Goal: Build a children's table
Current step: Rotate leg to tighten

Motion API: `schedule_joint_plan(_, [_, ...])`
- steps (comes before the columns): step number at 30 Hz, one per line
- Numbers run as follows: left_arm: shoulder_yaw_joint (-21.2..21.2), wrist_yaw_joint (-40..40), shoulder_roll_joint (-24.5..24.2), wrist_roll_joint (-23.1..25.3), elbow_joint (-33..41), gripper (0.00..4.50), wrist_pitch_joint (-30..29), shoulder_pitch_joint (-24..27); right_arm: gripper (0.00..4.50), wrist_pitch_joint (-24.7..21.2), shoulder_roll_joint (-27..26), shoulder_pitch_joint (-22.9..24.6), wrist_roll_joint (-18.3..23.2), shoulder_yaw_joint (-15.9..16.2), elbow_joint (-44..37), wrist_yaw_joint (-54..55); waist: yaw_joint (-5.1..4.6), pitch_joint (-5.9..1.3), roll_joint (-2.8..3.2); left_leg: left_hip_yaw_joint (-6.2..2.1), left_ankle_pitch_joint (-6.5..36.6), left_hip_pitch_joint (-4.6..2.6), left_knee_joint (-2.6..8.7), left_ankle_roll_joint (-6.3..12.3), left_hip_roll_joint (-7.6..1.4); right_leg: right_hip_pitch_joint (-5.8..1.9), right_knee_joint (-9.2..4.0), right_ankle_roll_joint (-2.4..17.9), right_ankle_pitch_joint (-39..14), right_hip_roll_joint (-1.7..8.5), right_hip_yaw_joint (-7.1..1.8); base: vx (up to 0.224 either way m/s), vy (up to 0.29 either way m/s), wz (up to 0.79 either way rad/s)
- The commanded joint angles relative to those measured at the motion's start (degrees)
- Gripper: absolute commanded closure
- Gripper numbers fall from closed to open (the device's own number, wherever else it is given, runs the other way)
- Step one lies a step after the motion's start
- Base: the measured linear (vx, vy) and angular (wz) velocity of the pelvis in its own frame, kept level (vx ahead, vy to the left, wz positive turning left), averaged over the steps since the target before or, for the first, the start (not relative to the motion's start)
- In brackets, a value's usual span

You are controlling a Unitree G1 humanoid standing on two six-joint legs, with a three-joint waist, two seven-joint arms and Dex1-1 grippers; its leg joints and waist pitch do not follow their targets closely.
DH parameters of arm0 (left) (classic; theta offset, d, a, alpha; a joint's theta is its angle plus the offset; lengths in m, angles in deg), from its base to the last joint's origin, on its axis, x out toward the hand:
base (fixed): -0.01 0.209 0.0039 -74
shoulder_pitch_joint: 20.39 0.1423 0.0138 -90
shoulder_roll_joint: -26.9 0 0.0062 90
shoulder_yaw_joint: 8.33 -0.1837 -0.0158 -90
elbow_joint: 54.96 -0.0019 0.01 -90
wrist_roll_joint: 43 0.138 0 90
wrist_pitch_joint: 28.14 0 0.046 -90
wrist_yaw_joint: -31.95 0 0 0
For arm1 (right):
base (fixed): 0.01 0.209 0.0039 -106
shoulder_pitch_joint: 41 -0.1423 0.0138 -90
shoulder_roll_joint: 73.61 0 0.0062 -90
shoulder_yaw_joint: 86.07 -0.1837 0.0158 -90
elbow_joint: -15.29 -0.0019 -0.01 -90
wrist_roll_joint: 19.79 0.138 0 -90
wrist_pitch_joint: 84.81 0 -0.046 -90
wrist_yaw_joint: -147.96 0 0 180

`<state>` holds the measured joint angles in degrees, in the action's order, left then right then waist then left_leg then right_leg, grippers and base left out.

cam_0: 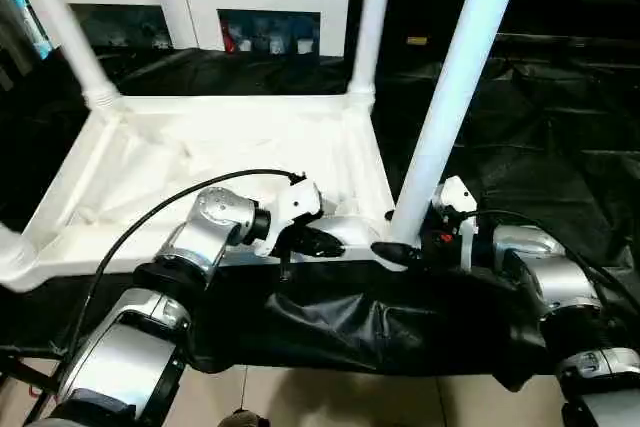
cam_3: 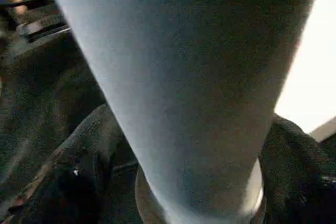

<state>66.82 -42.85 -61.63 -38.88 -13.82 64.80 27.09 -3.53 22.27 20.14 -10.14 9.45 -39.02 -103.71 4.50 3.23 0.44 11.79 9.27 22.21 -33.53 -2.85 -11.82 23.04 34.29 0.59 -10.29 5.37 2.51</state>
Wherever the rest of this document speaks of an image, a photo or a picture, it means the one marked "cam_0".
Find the white plastic table leg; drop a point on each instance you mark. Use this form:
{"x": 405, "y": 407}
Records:
{"x": 460, "y": 72}
{"x": 65, "y": 22}
{"x": 15, "y": 252}
{"x": 372, "y": 22}

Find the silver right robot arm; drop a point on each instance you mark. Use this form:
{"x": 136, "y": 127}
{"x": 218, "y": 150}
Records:
{"x": 550, "y": 272}

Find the white plastic table top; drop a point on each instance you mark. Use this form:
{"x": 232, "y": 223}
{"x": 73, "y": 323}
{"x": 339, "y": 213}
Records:
{"x": 225, "y": 132}

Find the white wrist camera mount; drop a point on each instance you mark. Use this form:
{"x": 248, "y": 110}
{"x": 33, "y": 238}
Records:
{"x": 295, "y": 202}
{"x": 457, "y": 197}

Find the tan tape piece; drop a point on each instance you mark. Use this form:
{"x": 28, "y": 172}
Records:
{"x": 417, "y": 40}

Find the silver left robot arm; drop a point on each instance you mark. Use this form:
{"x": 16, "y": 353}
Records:
{"x": 210, "y": 227}

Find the blue patterned roll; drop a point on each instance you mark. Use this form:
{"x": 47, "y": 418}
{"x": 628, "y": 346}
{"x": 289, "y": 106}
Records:
{"x": 27, "y": 17}

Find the red bottle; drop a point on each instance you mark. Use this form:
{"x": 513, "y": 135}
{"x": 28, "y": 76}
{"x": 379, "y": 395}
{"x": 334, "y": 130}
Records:
{"x": 229, "y": 39}

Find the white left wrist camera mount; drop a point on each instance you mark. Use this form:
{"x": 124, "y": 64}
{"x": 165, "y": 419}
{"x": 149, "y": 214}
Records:
{"x": 295, "y": 202}

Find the black plastic sheet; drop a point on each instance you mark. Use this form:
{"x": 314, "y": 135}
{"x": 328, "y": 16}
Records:
{"x": 550, "y": 147}

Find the dark shoe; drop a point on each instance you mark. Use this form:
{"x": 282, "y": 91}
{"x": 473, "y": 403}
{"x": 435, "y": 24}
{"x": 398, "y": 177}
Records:
{"x": 245, "y": 419}

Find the long black pole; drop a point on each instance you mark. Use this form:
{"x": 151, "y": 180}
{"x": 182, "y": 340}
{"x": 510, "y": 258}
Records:
{"x": 575, "y": 43}

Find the black stand leg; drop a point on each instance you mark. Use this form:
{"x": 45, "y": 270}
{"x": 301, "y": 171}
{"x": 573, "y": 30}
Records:
{"x": 25, "y": 369}

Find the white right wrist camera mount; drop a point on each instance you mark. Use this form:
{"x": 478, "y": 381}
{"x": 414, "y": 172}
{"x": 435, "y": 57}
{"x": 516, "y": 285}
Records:
{"x": 457, "y": 197}

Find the small white jar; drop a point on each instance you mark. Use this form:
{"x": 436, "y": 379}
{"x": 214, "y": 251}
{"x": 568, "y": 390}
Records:
{"x": 245, "y": 45}
{"x": 302, "y": 45}

